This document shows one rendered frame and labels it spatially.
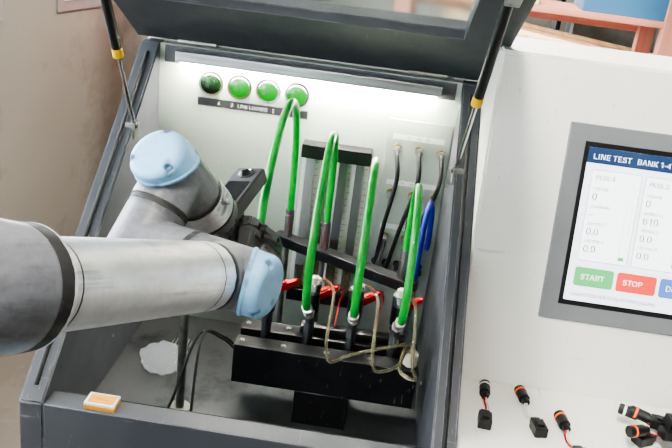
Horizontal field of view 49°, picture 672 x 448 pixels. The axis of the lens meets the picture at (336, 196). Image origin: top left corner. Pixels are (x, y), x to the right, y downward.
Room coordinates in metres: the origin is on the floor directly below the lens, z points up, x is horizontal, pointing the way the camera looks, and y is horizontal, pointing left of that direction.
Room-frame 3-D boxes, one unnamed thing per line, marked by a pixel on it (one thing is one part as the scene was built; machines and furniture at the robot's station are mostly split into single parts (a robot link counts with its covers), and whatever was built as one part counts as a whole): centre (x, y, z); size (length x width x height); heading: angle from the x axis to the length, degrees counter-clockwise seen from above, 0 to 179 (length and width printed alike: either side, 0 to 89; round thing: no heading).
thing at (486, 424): (1.08, -0.29, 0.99); 0.12 x 0.02 x 0.02; 172
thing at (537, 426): (1.07, -0.37, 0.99); 0.12 x 0.02 x 0.02; 7
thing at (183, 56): (1.49, 0.09, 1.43); 0.54 x 0.03 x 0.02; 87
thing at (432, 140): (1.47, -0.15, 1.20); 0.13 x 0.03 x 0.31; 87
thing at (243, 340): (1.22, -0.02, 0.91); 0.34 x 0.10 x 0.15; 87
